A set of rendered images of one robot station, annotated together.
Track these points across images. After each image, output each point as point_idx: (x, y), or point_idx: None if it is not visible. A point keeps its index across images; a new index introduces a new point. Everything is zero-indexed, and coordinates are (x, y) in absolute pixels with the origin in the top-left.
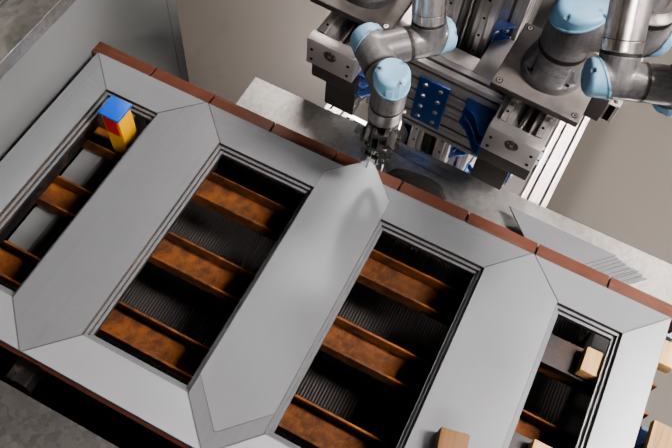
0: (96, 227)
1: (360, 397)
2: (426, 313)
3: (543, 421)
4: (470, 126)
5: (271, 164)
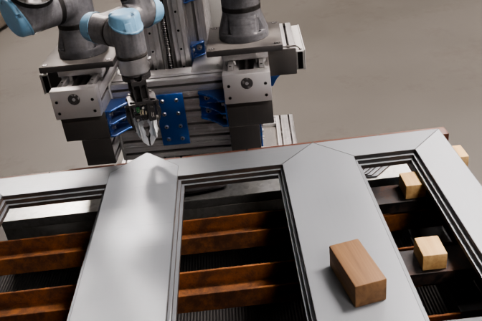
0: None
1: None
2: (261, 241)
3: (412, 247)
4: (211, 109)
5: (59, 188)
